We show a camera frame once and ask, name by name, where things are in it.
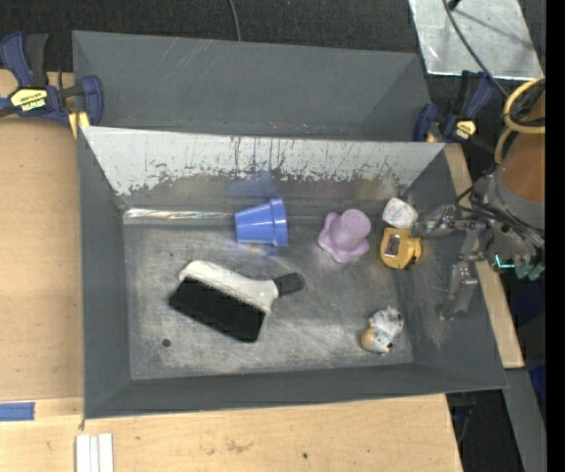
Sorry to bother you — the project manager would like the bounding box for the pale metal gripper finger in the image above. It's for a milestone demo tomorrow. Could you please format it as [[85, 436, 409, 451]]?
[[411, 205, 486, 239], [437, 263, 480, 322]]

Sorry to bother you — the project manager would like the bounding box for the small white cube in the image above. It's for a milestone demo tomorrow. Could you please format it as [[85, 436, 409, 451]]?
[[381, 197, 420, 231]]

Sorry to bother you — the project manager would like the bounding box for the yellow tape measure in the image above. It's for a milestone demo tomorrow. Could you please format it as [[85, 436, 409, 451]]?
[[378, 226, 424, 270]]

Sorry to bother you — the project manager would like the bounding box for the white and tan toy animal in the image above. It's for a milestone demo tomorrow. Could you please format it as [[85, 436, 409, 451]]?
[[360, 305, 406, 356]]

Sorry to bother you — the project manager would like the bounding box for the purple toy figure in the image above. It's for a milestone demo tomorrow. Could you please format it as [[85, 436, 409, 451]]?
[[316, 207, 373, 265]]

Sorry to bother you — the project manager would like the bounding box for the blue plastic cup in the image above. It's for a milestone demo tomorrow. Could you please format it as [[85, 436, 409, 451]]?
[[233, 197, 290, 249]]

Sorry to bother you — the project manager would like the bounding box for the grey metal bin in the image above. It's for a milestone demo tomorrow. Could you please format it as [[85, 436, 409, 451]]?
[[71, 29, 510, 420]]

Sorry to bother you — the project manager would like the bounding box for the white brush with black bristles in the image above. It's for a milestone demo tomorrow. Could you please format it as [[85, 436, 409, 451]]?
[[167, 259, 307, 344]]

